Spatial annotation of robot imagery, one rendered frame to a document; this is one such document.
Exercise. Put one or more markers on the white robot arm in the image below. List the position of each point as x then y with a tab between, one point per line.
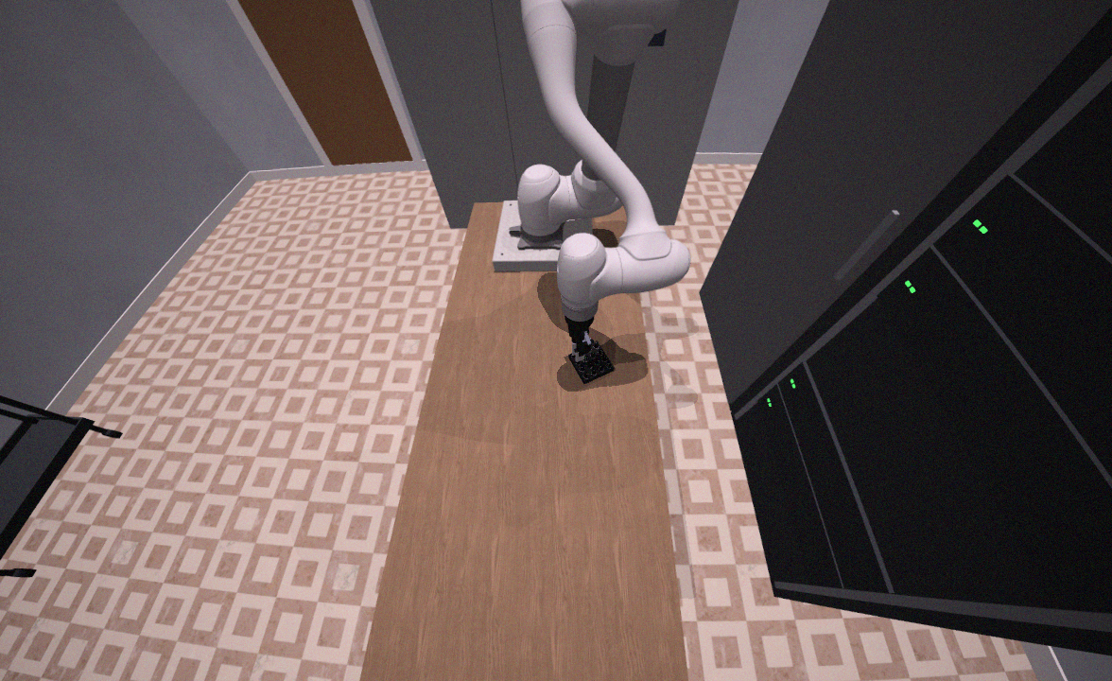
645	258

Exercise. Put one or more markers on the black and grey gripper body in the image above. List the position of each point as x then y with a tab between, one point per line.
584	326

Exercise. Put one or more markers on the black knob box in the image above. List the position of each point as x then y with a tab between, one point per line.
594	365

